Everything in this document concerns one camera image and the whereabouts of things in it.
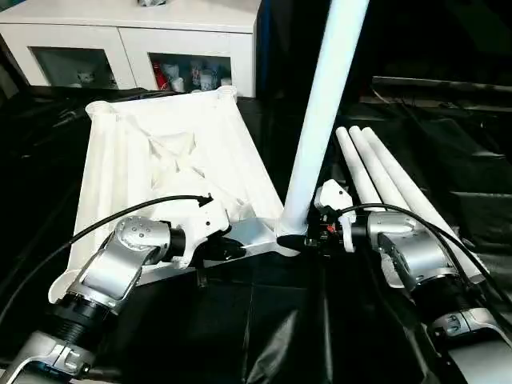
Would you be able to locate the white plastic table leg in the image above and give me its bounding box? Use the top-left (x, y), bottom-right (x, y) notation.
top-left (348, 125), bottom-right (414, 214)
top-left (335, 126), bottom-right (386, 216)
top-left (362, 126), bottom-right (488, 286)
top-left (274, 0), bottom-right (371, 242)

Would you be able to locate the white plastic table top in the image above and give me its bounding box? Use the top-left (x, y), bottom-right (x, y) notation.
top-left (47, 84), bottom-right (302, 306)

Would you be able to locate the black mat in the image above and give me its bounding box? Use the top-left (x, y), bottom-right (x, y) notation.
top-left (0, 75), bottom-right (512, 384)

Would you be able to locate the dark long bar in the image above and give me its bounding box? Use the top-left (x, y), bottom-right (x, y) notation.
top-left (370, 74), bottom-right (512, 98)

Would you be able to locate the black box with gold label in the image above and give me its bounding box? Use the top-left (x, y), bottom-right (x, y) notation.
top-left (259, 0), bottom-right (323, 99)

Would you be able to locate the white cabinet with glass doors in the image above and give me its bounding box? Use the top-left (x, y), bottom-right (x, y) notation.
top-left (0, 0), bottom-right (258, 100)

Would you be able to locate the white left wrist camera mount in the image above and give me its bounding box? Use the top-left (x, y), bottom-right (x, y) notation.
top-left (173, 194), bottom-right (234, 270)

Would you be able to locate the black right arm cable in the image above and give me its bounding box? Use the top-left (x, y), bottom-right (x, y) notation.
top-left (338, 202), bottom-right (497, 286)

